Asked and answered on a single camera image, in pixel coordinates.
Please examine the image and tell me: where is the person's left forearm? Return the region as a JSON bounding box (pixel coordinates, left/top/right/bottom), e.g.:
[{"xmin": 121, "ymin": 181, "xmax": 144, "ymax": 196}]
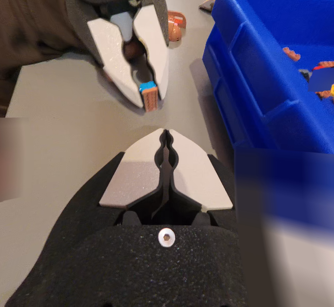
[{"xmin": 0, "ymin": 0, "xmax": 86, "ymax": 78}]

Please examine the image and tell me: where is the blue plastic bin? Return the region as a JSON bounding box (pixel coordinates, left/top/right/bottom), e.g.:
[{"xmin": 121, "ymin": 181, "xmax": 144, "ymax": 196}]
[{"xmin": 202, "ymin": 0, "xmax": 334, "ymax": 153}]

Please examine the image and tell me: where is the brown brick-built toy animal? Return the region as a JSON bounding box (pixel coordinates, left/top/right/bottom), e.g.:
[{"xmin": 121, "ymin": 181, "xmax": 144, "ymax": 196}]
[{"xmin": 167, "ymin": 10, "xmax": 187, "ymax": 42}]

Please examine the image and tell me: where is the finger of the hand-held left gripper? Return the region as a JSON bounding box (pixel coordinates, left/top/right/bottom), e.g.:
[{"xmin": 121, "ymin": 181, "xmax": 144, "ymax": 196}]
[
  {"xmin": 87, "ymin": 18, "xmax": 144, "ymax": 108},
  {"xmin": 133, "ymin": 4, "xmax": 169, "ymax": 101}
]

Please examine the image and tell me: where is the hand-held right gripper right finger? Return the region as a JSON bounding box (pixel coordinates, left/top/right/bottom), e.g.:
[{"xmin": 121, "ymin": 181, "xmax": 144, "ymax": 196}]
[{"xmin": 167, "ymin": 129, "xmax": 234, "ymax": 212}]

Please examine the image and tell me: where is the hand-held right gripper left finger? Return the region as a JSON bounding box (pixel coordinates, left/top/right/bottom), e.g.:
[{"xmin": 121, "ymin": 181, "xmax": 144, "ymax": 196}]
[{"xmin": 99, "ymin": 128, "xmax": 168, "ymax": 207}]

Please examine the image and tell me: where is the pile of toy bricks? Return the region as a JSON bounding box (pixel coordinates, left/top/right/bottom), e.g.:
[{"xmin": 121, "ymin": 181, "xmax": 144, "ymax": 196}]
[{"xmin": 283, "ymin": 47, "xmax": 334, "ymax": 104}]

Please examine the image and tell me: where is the blue and brown brick assembly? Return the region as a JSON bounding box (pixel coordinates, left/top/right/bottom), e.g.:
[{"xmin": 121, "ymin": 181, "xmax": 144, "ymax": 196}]
[{"xmin": 138, "ymin": 80, "xmax": 160, "ymax": 112}]

